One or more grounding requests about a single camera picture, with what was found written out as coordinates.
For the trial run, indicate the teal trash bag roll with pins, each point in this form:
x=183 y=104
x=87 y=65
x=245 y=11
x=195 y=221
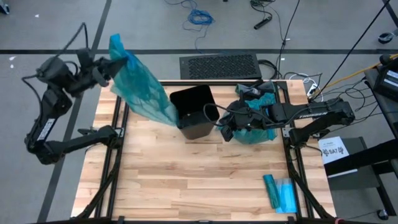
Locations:
x=271 y=189

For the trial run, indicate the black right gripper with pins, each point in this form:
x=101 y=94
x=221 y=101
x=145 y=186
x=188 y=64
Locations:
x=248 y=119

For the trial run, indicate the black caster wheel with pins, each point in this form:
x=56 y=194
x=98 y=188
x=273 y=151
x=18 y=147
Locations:
x=382 y=214
x=385 y=37
x=3 y=8

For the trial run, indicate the white printed paper sign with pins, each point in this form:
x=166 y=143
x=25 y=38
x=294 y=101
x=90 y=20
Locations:
x=332 y=149

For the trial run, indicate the white power strip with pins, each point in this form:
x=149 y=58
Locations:
x=311 y=89

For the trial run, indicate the black thin pole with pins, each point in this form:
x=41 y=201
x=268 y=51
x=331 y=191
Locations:
x=352 y=46

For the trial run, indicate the black equipment cart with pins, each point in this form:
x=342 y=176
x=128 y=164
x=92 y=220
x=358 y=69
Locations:
x=357 y=160

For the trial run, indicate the black plastic trash bin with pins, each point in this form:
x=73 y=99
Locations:
x=194 y=112

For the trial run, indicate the black metal table frame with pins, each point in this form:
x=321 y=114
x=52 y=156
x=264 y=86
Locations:
x=224 y=82

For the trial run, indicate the teal plastic trash bag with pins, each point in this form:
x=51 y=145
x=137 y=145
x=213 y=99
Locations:
x=140 y=90
x=255 y=137

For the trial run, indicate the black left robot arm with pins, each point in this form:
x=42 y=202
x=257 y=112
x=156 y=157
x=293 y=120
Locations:
x=49 y=124

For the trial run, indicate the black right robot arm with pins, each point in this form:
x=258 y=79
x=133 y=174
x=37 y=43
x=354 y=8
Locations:
x=311 y=116

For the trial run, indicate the black device with screen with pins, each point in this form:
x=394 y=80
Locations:
x=388 y=81

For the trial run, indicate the black power strip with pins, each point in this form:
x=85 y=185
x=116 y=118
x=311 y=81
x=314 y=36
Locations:
x=262 y=22

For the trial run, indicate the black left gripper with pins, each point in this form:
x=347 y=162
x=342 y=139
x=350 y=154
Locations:
x=90 y=74

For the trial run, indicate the black perforated computer case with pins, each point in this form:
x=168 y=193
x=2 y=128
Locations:
x=220 y=67

